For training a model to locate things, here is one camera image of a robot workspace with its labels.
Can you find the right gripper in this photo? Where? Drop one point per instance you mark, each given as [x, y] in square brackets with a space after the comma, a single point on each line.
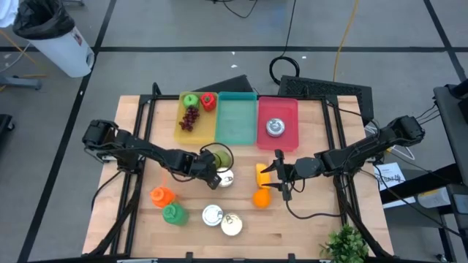
[303, 170]

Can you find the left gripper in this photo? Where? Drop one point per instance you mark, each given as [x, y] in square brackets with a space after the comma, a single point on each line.
[199, 166]

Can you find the olive label tin can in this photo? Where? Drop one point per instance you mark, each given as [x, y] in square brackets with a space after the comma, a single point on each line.
[227, 178]
[212, 215]
[275, 127]

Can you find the yellow toy fruit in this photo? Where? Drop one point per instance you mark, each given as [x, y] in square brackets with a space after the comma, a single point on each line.
[262, 177]

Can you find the olive green toy pear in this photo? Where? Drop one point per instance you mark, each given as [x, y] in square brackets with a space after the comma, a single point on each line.
[223, 159]

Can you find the orange toy fruit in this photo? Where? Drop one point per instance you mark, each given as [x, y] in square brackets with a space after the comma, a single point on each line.
[262, 199]

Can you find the blue pink label tin can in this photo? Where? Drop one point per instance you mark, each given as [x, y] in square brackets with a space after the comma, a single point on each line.
[231, 224]

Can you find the green plastic bottle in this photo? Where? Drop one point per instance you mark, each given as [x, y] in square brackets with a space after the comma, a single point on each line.
[175, 215]

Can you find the red plastic tray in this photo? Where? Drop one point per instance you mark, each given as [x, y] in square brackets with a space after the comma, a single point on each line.
[278, 107]

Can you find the dark red toy grapes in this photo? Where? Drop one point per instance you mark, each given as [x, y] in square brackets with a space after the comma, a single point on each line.
[190, 118]

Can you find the red toy bell pepper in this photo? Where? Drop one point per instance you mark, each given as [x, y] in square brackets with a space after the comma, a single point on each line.
[208, 101]

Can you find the green toy apple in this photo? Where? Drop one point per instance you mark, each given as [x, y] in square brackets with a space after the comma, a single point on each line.
[191, 101]

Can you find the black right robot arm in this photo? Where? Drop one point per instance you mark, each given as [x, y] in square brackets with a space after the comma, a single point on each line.
[365, 148]

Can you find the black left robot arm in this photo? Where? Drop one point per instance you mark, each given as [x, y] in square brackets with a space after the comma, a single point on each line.
[139, 146]

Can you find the yellow plastic tray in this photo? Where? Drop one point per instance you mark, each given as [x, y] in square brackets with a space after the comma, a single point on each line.
[204, 133]

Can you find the teal plastic tray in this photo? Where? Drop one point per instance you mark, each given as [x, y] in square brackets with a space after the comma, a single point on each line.
[236, 118]

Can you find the small green potted plant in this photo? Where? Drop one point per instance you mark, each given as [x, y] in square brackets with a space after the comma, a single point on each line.
[345, 244]

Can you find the black flat panel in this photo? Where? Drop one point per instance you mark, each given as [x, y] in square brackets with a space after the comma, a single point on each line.
[226, 84]

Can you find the white printed paper sheet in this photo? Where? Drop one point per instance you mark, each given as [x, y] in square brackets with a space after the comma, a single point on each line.
[396, 170]

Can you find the light grey device box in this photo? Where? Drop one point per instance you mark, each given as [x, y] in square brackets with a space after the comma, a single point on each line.
[433, 197]

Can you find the black equipment cart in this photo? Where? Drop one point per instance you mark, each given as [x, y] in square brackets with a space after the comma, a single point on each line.
[453, 120]

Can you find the white trash bin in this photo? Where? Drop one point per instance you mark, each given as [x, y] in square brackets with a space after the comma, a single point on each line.
[62, 55]

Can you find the grey stand foot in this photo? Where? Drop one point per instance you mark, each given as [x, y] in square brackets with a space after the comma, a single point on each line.
[22, 82]

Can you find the black floor object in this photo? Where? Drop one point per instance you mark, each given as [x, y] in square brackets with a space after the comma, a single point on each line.
[4, 126]

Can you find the black bin liner bag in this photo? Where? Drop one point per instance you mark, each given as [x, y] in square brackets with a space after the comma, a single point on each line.
[42, 18]

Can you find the white cloth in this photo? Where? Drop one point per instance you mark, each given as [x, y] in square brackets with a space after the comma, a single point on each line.
[7, 11]

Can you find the black metal rig frame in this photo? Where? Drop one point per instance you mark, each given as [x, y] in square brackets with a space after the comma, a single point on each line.
[164, 98]

